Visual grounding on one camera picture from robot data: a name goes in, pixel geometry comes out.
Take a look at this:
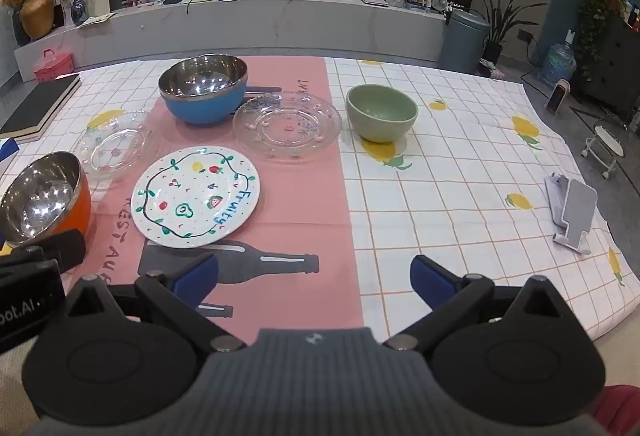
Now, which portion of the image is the blue water jug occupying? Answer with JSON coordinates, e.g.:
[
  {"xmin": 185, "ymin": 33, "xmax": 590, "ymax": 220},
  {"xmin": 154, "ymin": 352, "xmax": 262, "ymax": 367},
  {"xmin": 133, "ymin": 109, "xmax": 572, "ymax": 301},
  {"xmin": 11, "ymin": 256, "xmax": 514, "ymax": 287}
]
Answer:
[{"xmin": 541, "ymin": 42, "xmax": 577, "ymax": 87}]

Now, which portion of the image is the dark cabinet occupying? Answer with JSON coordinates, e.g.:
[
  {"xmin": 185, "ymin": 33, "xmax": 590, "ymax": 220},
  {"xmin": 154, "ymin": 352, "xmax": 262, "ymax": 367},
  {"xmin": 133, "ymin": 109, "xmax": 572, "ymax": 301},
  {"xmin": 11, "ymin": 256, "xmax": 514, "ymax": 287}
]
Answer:
[{"xmin": 577, "ymin": 8, "xmax": 640, "ymax": 119}]

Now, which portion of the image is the clear glass flower-print plate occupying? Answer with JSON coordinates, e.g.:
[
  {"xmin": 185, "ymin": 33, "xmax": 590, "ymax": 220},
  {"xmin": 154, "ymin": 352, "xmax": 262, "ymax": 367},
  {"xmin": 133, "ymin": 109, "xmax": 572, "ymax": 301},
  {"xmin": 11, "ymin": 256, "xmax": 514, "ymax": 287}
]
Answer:
[{"xmin": 232, "ymin": 91, "xmax": 344, "ymax": 162}]

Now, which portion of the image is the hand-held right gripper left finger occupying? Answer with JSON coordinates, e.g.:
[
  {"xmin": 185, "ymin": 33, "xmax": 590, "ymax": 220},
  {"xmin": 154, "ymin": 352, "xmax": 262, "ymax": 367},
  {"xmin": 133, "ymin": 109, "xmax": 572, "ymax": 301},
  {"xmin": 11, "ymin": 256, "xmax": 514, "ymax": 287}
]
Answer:
[{"xmin": 47, "ymin": 252, "xmax": 248, "ymax": 357}]

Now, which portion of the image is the white rolling stool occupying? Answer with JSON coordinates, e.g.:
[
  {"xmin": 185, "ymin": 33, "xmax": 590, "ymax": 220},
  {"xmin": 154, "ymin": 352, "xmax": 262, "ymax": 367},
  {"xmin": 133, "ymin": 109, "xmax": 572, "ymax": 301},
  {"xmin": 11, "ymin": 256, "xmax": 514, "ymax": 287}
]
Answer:
[{"xmin": 581, "ymin": 112, "xmax": 629, "ymax": 180}]

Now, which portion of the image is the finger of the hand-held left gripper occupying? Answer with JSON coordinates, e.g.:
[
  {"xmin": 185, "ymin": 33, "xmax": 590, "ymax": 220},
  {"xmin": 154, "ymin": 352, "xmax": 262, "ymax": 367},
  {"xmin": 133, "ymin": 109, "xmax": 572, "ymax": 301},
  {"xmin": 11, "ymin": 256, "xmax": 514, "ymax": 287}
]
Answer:
[{"xmin": 0, "ymin": 230, "xmax": 87, "ymax": 274}]

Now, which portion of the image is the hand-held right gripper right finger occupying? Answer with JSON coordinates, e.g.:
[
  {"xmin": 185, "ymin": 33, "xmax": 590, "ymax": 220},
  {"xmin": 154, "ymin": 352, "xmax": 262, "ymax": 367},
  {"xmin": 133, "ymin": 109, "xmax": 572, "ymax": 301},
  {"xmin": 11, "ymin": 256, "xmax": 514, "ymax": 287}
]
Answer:
[{"xmin": 382, "ymin": 255, "xmax": 583, "ymax": 354}]

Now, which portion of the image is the orange steel bowl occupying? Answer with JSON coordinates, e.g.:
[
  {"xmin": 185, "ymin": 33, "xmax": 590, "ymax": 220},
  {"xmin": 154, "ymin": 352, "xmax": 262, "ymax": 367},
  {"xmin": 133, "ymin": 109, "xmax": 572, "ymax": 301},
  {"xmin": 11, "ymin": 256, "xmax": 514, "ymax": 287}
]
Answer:
[{"xmin": 0, "ymin": 151, "xmax": 93, "ymax": 247}]

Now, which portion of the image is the grey trash bin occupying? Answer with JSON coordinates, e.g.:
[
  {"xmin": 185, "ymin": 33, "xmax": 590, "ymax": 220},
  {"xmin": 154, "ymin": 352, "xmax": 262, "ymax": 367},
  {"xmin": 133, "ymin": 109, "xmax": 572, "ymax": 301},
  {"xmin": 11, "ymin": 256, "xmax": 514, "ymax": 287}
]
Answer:
[{"xmin": 437, "ymin": 8, "xmax": 492, "ymax": 74}]

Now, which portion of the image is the white marble television console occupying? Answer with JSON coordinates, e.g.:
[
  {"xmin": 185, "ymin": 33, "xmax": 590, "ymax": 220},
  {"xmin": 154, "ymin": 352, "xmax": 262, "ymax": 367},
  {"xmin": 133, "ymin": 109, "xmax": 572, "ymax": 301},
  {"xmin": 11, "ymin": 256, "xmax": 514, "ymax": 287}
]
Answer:
[{"xmin": 12, "ymin": 0, "xmax": 448, "ymax": 84}]

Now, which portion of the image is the small pink standing device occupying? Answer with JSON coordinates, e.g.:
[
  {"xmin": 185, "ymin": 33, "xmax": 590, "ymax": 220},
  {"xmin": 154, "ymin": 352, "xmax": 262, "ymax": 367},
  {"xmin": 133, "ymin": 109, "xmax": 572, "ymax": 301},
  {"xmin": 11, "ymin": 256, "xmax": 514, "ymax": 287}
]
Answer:
[{"xmin": 545, "ymin": 78, "xmax": 572, "ymax": 114}]

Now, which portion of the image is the pink basket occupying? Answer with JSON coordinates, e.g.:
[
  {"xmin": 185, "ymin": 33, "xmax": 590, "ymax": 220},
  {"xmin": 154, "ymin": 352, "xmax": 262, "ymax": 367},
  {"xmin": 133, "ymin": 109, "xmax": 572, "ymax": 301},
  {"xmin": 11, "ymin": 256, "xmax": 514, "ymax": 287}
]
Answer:
[{"xmin": 33, "ymin": 48, "xmax": 76, "ymax": 83}]

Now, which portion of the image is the black book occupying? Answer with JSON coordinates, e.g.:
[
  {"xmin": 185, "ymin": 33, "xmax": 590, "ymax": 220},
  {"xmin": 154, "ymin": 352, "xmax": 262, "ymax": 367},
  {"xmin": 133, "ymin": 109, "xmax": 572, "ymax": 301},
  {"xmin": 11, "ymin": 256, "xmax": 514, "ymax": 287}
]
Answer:
[{"xmin": 0, "ymin": 73, "xmax": 82, "ymax": 143}]

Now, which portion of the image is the white phone stand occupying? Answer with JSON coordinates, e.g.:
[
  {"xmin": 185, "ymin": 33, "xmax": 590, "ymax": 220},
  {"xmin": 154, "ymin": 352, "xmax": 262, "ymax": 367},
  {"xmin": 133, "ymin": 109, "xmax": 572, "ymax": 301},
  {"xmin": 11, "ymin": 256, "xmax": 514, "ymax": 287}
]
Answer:
[{"xmin": 544, "ymin": 172, "xmax": 598, "ymax": 256}]

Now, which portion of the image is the white fruit-print plate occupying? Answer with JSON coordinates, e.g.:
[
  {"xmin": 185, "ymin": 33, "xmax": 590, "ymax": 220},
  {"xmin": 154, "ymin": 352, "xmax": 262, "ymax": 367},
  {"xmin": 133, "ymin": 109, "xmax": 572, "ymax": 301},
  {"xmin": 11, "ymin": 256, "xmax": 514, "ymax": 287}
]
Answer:
[{"xmin": 131, "ymin": 145, "xmax": 262, "ymax": 247}]

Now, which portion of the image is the green ceramic bowl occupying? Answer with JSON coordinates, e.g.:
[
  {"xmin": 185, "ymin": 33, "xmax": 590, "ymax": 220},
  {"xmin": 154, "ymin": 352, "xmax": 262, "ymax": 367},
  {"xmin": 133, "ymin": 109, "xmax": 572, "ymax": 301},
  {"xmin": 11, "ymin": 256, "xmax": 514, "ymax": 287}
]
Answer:
[
  {"xmin": 346, "ymin": 84, "xmax": 419, "ymax": 144},
  {"xmin": 159, "ymin": 55, "xmax": 249, "ymax": 126}
]

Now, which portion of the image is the long-leaf potted plant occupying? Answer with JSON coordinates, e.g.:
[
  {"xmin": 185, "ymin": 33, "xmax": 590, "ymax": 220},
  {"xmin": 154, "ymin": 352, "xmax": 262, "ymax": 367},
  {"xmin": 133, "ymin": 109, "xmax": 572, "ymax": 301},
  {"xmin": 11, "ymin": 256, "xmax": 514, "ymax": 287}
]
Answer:
[{"xmin": 467, "ymin": 0, "xmax": 548, "ymax": 64}]

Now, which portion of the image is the large clear glass bowl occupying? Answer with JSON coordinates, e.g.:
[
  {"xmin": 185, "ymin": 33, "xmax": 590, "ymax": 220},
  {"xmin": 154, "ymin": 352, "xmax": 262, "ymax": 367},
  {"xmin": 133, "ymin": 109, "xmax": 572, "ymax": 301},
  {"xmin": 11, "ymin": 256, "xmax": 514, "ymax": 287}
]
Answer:
[{"xmin": 75, "ymin": 110, "xmax": 162, "ymax": 182}]

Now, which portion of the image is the person's red clothing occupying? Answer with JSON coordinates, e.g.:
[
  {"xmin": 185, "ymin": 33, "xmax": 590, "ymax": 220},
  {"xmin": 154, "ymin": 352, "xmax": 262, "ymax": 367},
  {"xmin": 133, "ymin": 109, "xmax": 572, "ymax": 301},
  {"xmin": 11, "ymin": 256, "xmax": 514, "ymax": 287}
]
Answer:
[{"xmin": 590, "ymin": 385, "xmax": 640, "ymax": 436}]

